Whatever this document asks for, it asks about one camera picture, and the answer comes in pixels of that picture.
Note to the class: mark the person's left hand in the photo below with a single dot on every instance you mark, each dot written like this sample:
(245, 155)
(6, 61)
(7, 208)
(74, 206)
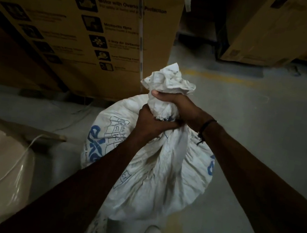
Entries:
(149, 126)

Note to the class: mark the person's right hand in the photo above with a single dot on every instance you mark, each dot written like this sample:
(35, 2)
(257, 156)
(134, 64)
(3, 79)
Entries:
(189, 112)

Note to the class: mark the white woven sack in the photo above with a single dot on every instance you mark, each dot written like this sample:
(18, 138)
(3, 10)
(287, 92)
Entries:
(161, 174)

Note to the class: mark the person's left forearm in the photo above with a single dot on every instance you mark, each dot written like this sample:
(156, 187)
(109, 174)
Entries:
(70, 200)

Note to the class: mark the person's right forearm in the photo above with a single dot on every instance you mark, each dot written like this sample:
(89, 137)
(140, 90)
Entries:
(260, 195)

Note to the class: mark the black wrist band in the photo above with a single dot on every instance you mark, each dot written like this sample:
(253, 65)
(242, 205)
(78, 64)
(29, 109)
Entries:
(205, 127)

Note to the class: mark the icon printed cardboard box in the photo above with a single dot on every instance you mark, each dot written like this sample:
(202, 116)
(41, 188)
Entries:
(160, 34)

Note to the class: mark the cardboard box with small icons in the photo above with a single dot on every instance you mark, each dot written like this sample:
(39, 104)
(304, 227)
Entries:
(271, 32)

